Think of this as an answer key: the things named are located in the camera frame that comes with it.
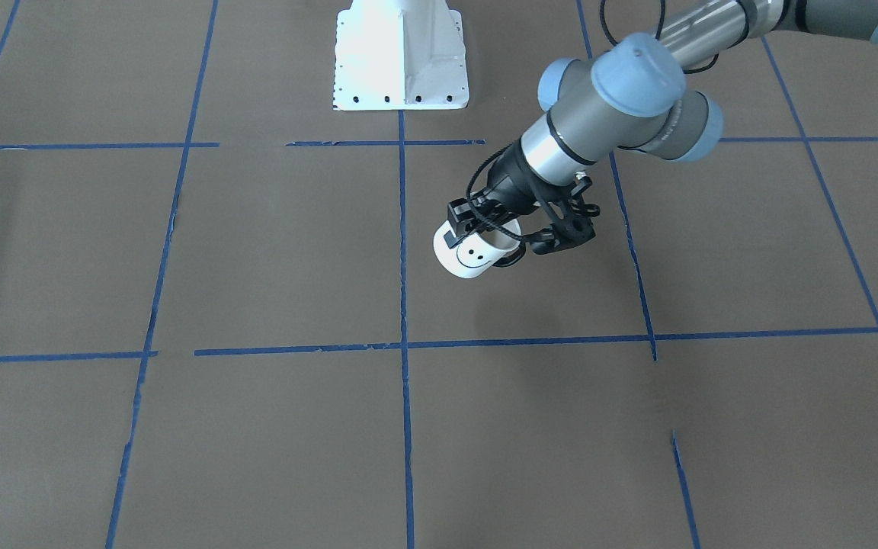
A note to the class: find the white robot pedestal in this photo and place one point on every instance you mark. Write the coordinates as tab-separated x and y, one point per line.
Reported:
400	56

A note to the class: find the white smiley mug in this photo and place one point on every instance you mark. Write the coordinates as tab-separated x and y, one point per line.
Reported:
470	256

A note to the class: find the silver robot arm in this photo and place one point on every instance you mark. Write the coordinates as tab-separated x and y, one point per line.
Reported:
633	97

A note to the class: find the brown paper table cover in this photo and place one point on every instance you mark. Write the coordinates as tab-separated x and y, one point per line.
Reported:
222	324

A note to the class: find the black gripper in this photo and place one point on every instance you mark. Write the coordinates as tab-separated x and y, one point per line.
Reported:
505	181

